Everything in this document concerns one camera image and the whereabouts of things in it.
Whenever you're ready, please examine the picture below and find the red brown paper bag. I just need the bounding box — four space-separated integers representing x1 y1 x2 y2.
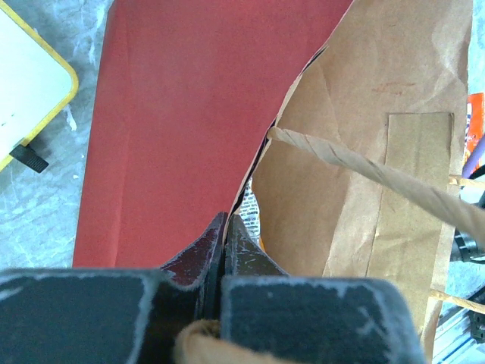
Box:
73 1 484 363

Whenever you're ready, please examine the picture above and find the yellow framed whiteboard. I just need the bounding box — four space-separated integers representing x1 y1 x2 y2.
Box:
1 1 79 173

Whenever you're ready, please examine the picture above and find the orange snack packet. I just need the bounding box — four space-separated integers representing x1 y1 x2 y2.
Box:
463 93 484 163

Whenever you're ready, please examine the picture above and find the large orange cracker bag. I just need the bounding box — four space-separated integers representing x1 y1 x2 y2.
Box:
238 178 266 252

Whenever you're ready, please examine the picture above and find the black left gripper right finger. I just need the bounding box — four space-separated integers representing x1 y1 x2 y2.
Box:
221 215 426 363

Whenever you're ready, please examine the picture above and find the aluminium frame rail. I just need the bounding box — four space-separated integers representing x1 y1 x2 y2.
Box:
432 303 484 364

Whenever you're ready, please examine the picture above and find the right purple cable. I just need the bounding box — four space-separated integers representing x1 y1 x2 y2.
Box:
462 128 485 179

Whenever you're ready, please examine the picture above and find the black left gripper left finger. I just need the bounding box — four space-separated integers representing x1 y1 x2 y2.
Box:
1 212 227 363

